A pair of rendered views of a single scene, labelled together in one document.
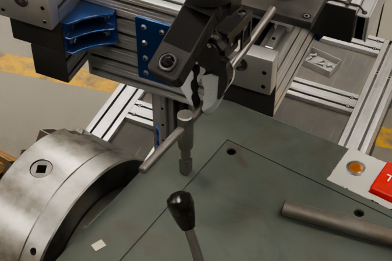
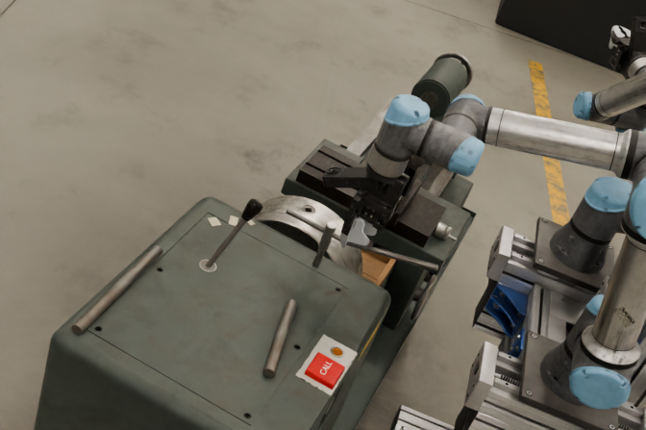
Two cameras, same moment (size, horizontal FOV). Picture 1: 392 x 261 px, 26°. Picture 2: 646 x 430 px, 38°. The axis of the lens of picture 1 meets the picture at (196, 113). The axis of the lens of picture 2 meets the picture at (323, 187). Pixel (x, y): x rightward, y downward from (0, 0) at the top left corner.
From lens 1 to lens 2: 1.49 m
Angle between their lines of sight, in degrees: 52
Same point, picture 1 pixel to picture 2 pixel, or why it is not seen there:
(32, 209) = (280, 209)
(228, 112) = (373, 291)
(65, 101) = not seen: outside the picture
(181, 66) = (331, 176)
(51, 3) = (499, 261)
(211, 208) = (286, 273)
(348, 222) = (282, 328)
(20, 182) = (297, 202)
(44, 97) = not seen: outside the picture
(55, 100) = not seen: outside the picture
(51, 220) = (273, 216)
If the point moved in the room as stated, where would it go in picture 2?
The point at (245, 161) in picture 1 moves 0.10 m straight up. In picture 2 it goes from (331, 294) to (345, 260)
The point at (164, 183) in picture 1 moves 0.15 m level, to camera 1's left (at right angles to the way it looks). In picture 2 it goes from (303, 254) to (293, 210)
